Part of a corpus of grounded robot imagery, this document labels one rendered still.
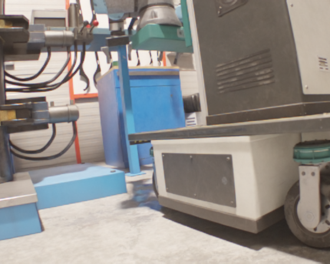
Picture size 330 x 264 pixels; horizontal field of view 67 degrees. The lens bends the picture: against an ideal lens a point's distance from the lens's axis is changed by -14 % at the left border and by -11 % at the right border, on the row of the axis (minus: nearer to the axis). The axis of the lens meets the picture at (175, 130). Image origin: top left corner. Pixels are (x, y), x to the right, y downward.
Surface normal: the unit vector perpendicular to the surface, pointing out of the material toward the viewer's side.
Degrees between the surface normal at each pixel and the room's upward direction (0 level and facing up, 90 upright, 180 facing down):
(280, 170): 90
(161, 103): 90
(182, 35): 90
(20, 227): 90
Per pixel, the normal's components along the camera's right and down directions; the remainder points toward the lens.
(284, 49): -0.83, 0.11
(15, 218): 0.53, -0.05
